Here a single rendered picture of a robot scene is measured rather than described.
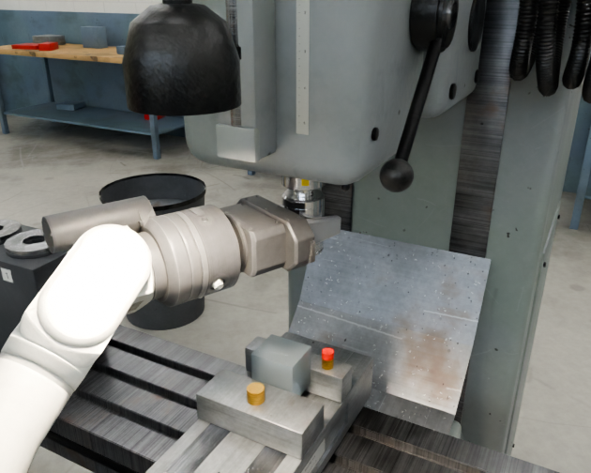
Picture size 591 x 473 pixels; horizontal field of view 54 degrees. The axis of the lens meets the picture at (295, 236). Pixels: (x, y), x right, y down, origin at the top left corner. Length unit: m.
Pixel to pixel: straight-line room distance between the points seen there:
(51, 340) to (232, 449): 0.32
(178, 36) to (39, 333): 0.25
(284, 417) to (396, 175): 0.34
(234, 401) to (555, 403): 1.92
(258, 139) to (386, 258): 0.58
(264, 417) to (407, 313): 0.40
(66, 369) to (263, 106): 0.26
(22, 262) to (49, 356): 0.49
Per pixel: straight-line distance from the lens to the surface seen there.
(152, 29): 0.36
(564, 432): 2.40
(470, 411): 1.17
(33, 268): 0.94
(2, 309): 1.05
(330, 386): 0.78
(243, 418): 0.72
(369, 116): 0.51
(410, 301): 1.02
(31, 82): 7.74
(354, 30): 0.49
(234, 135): 0.50
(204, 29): 0.35
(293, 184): 0.61
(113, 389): 0.97
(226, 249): 0.55
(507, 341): 1.07
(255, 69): 0.49
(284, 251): 0.59
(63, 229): 0.55
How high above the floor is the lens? 1.48
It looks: 24 degrees down
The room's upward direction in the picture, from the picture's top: straight up
